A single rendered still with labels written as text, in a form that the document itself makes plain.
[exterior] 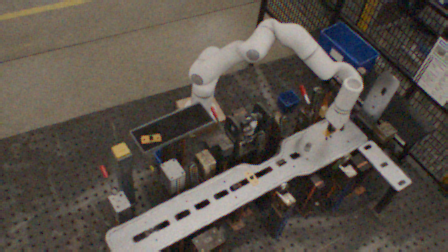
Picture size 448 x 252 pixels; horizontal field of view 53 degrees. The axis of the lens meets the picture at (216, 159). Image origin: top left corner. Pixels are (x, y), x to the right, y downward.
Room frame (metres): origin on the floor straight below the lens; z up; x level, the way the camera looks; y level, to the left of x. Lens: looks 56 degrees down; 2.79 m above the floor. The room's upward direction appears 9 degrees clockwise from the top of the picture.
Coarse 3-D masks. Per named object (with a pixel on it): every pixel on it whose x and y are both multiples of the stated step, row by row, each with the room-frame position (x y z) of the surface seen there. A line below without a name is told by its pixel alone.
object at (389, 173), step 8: (368, 144) 1.45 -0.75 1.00; (360, 152) 1.40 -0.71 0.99; (368, 152) 1.40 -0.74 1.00; (376, 152) 1.41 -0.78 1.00; (368, 160) 1.35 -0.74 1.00; (376, 160) 1.36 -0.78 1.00; (384, 160) 1.37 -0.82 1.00; (376, 168) 1.31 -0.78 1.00; (384, 168) 1.32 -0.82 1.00; (392, 168) 1.33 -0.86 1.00; (384, 176) 1.27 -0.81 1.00; (392, 176) 1.28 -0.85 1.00; (400, 176) 1.29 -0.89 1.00; (392, 184) 1.23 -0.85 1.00; (408, 184) 1.25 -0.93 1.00
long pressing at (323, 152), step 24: (288, 144) 1.37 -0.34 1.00; (312, 144) 1.40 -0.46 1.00; (336, 144) 1.42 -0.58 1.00; (360, 144) 1.45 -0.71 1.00; (240, 168) 1.19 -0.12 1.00; (264, 168) 1.21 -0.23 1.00; (288, 168) 1.23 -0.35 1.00; (312, 168) 1.25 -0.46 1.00; (192, 192) 1.02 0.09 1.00; (216, 192) 1.04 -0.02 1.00; (240, 192) 1.06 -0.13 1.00; (264, 192) 1.08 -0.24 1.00; (144, 216) 0.86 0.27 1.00; (168, 216) 0.88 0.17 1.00; (192, 216) 0.90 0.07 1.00; (216, 216) 0.92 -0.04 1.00; (120, 240) 0.74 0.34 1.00; (144, 240) 0.75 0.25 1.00; (168, 240) 0.77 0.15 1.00
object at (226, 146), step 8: (216, 136) 1.30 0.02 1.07; (224, 136) 1.30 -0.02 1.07; (224, 144) 1.25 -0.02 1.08; (232, 144) 1.26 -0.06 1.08; (216, 152) 1.25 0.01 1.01; (224, 152) 1.22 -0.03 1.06; (216, 160) 1.25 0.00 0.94; (224, 160) 1.23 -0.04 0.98; (216, 168) 1.24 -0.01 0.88; (224, 168) 1.25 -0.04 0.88
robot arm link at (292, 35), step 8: (264, 24) 1.63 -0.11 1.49; (272, 24) 1.62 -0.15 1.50; (280, 24) 1.57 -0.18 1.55; (288, 24) 1.55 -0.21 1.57; (296, 24) 1.56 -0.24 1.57; (280, 32) 1.53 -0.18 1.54; (288, 32) 1.52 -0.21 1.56; (296, 32) 1.51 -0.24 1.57; (304, 32) 1.53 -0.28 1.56; (280, 40) 1.52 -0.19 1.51; (288, 40) 1.50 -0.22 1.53; (296, 40) 1.49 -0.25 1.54; (304, 40) 1.50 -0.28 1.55; (312, 40) 1.52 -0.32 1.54; (296, 48) 1.49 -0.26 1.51; (304, 48) 1.48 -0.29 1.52; (312, 48) 1.49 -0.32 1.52; (304, 56) 1.47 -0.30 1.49
